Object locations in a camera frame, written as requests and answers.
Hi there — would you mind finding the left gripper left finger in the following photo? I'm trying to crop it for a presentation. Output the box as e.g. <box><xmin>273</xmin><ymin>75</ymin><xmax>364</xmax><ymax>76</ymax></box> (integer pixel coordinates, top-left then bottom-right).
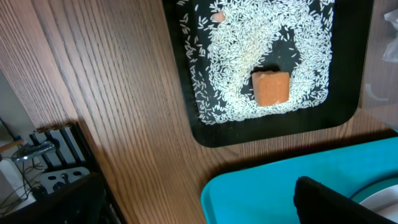
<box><xmin>1</xmin><ymin>173</ymin><xmax>105</xmax><ymax>224</ymax></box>

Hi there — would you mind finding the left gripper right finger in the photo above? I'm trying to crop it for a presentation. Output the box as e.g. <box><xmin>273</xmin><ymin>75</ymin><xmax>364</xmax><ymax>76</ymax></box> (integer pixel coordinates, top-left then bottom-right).
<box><xmin>294</xmin><ymin>176</ymin><xmax>394</xmax><ymax>224</ymax></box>

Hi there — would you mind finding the grey-green plate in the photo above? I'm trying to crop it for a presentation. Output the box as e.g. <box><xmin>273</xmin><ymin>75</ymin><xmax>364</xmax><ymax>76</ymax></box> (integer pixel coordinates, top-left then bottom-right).
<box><xmin>351</xmin><ymin>177</ymin><xmax>397</xmax><ymax>223</ymax></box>

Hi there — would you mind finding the orange food cube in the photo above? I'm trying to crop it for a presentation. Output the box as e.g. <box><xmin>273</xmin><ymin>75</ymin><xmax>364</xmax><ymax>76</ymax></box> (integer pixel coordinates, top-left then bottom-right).
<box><xmin>251</xmin><ymin>71</ymin><xmax>290</xmax><ymax>107</ymax></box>

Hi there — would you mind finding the rice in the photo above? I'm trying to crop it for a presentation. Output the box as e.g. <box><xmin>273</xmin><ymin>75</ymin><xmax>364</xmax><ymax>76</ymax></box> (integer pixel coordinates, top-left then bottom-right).
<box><xmin>185</xmin><ymin>0</ymin><xmax>335</xmax><ymax>124</ymax></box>

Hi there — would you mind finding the white napkin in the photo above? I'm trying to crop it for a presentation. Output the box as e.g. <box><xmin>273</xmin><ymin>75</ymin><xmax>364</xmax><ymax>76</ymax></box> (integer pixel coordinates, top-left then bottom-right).
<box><xmin>382</xmin><ymin>9</ymin><xmax>397</xmax><ymax>63</ymax></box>

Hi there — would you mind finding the black waste tray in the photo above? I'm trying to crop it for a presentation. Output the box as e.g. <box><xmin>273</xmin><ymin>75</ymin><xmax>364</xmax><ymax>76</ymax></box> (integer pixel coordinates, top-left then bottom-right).
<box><xmin>163</xmin><ymin>1</ymin><xmax>374</xmax><ymax>147</ymax></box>

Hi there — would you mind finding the teal serving tray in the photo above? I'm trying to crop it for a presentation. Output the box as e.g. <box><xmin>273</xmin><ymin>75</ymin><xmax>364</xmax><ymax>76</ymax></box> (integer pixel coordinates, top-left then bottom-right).
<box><xmin>201</xmin><ymin>138</ymin><xmax>397</xmax><ymax>223</ymax></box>

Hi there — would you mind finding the clear plastic bin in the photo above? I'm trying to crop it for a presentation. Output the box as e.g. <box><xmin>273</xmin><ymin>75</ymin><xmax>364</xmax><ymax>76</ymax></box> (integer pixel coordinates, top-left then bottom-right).
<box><xmin>361</xmin><ymin>0</ymin><xmax>397</xmax><ymax>131</ymax></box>

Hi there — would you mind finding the small orange food crumb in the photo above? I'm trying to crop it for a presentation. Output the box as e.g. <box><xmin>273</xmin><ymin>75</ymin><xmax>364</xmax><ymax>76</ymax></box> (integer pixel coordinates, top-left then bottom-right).
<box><xmin>212</xmin><ymin>11</ymin><xmax>225</xmax><ymax>23</ymax></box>

